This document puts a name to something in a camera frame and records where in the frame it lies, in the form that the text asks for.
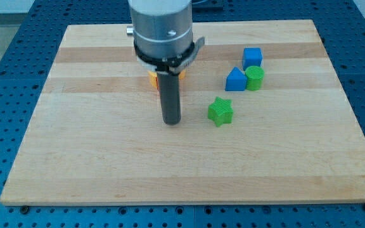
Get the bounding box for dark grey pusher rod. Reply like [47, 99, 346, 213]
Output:
[157, 72, 181, 125]

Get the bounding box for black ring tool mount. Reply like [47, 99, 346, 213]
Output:
[134, 36, 205, 74]

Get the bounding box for green star block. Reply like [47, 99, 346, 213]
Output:
[207, 96, 234, 127]

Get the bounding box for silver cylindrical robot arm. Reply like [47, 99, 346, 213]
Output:
[128, 0, 205, 125]

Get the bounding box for yellow block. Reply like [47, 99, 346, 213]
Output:
[148, 70, 186, 90]

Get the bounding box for blue triangle block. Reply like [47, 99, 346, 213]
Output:
[225, 67, 247, 91]

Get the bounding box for blue cube block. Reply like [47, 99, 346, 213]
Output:
[242, 47, 263, 70]

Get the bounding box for green cylinder block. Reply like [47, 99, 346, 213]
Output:
[245, 66, 264, 91]

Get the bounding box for wooden board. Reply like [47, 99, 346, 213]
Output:
[0, 20, 365, 206]

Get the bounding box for blue perforated table plate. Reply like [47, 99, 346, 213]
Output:
[0, 0, 365, 227]

